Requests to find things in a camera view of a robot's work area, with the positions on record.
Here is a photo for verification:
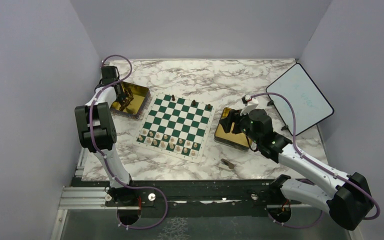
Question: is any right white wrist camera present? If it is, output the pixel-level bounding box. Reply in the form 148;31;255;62
240;94;259;116

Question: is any gold tin with dark pieces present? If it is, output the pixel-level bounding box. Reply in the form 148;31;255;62
110;82;151;120

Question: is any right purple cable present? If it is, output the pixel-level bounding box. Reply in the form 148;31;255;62
249;92;381;230

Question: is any small wooden piece on table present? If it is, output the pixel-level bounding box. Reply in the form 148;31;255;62
220;158;235;170

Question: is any empty gold tin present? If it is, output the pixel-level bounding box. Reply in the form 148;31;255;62
213;123;250;152

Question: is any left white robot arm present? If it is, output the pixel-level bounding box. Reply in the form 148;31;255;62
74;65;137;206

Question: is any green and white chessboard mat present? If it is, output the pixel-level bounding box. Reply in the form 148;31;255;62
133;91;215;163

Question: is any white tablet whiteboard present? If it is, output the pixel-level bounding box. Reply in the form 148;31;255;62
266;63;335;135

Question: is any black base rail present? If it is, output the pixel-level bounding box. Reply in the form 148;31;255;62
71;177;302;220

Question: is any aluminium frame rail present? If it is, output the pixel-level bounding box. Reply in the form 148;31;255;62
50;60;140;240

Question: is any light wooden chess pieces row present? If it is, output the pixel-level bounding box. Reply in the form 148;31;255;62
135;128;204;159

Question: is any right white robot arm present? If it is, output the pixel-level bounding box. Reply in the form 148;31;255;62
219;109;379;231

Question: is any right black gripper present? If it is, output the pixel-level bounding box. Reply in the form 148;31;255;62
219;106;261;144

